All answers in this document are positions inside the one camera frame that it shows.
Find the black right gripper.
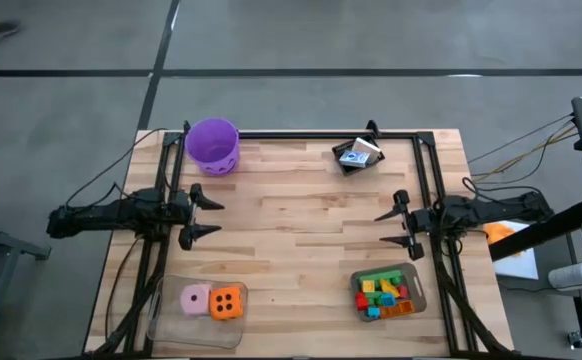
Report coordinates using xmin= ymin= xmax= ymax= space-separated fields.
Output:
xmin=373 ymin=188 xmax=443 ymax=262

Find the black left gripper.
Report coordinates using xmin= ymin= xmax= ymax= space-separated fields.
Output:
xmin=160 ymin=182 xmax=226 ymax=252

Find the long green toy block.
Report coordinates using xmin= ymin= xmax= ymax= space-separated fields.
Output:
xmin=359 ymin=269 xmax=405 ymax=287

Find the pink foam die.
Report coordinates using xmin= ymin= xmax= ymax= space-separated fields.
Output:
xmin=178 ymin=283 xmax=213 ymax=317

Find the orange toy block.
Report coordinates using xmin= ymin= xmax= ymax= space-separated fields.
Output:
xmin=379 ymin=299 xmax=417 ymax=319

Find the blue playing card box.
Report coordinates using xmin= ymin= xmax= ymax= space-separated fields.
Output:
xmin=338 ymin=149 xmax=372 ymax=169

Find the white playing card box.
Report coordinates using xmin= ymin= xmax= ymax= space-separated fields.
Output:
xmin=350 ymin=136 xmax=383 ymax=162

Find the orange foam die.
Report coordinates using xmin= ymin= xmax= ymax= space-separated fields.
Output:
xmin=208 ymin=284 xmax=245 ymax=322

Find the grey plastic bin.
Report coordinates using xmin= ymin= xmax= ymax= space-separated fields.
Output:
xmin=349 ymin=261 xmax=428 ymax=323

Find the yellow wedge toy block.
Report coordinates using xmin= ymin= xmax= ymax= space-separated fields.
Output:
xmin=379 ymin=278 xmax=402 ymax=298

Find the purple jack-o-lantern bucket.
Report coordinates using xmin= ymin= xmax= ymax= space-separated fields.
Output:
xmin=184 ymin=117 xmax=242 ymax=178

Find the orange object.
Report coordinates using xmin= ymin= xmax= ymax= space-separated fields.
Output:
xmin=484 ymin=222 xmax=520 ymax=247

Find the black mesh basket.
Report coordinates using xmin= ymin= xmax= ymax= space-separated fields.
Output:
xmin=330 ymin=133 xmax=387 ymax=177

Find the clear plastic bin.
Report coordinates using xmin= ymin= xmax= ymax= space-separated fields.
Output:
xmin=145 ymin=273 xmax=249 ymax=350

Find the white board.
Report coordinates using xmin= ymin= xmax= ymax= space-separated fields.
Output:
xmin=493 ymin=217 xmax=541 ymax=281

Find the black slanted beam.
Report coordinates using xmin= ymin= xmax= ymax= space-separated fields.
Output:
xmin=489 ymin=196 xmax=582 ymax=262

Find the white paper towel roll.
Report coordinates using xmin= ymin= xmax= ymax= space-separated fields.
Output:
xmin=547 ymin=260 xmax=582 ymax=291

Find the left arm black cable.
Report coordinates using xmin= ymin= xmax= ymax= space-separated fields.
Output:
xmin=64 ymin=126 xmax=170 ymax=207

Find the black aluminium table frame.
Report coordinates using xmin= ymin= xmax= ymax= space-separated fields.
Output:
xmin=88 ymin=118 xmax=515 ymax=359

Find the thin orange cable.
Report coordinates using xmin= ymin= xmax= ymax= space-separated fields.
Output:
xmin=470 ymin=130 xmax=581 ymax=179

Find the thin black cable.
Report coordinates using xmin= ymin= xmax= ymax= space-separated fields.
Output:
xmin=468 ymin=113 xmax=577 ymax=167

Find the grey table leg frame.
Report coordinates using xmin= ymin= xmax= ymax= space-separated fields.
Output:
xmin=0 ymin=214 xmax=53 ymax=360

